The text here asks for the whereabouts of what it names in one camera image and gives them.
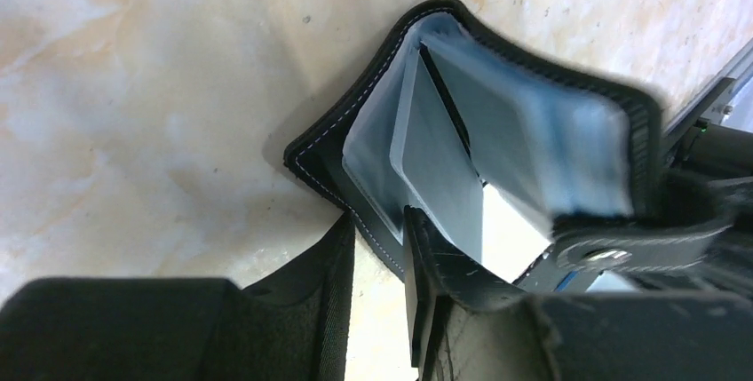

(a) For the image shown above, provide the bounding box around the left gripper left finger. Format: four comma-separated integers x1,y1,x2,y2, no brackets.
1,215,354,380

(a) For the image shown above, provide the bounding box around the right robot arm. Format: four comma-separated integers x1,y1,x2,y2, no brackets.
663,77,752,179

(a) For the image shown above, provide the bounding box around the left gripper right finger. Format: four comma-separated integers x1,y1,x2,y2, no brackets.
403,207,752,380

